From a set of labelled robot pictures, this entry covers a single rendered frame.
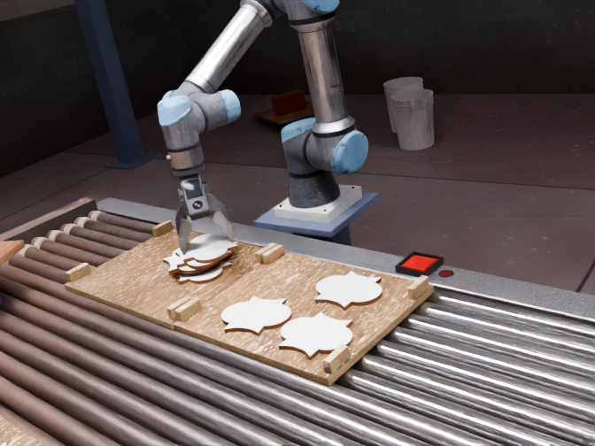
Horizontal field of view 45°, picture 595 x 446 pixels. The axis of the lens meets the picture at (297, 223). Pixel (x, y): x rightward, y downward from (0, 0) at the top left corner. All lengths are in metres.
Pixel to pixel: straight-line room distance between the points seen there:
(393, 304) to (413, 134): 3.79
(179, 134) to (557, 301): 0.84
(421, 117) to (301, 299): 3.73
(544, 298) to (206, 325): 0.66
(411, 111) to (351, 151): 3.24
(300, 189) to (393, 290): 0.64
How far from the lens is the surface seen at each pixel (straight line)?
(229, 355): 1.39
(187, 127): 1.59
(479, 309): 1.43
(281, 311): 1.43
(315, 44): 1.81
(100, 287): 1.76
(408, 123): 5.13
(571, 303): 1.43
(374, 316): 1.39
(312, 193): 2.02
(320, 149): 1.89
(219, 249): 1.66
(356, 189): 2.09
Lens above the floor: 1.65
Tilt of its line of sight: 23 degrees down
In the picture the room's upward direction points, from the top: 10 degrees counter-clockwise
